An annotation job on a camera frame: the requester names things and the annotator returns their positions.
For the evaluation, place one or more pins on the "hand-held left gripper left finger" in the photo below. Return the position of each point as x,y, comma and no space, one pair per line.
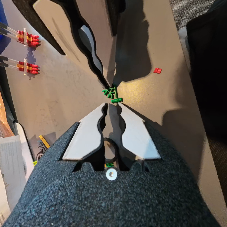
85,140

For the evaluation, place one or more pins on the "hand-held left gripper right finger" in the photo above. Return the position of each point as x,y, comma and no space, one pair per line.
140,140

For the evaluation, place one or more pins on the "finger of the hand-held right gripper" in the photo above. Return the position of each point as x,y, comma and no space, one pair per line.
104,35
56,26

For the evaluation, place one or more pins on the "green toy rod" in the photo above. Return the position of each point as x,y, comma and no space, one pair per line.
117,100

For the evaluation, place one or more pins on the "large green toy connector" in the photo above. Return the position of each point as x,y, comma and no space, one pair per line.
110,93

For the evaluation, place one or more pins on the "red yellow toy assembly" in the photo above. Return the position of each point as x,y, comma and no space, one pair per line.
30,38

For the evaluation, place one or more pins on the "blue storage bin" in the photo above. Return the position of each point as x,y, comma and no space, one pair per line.
3,26

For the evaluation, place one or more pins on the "small green toy connector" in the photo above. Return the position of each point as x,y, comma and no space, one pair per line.
110,165

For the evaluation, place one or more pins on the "long yellow toy rod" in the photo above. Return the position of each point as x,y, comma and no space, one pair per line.
44,141

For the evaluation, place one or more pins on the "grey toy connector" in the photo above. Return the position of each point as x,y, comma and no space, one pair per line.
42,146

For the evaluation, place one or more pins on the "small wheel with grey hub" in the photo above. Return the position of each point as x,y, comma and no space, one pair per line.
39,156

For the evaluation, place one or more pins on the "small red flat piece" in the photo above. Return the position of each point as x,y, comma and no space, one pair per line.
157,70

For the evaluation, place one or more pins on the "toy instruction booklet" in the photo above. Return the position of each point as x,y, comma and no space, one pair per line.
10,168

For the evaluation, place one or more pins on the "dark woven chair fabric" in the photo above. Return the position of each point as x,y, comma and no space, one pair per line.
218,159

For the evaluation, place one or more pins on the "orange red toy package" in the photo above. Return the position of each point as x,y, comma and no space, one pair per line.
5,120

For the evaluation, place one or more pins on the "dark cloth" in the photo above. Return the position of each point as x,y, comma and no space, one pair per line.
209,71

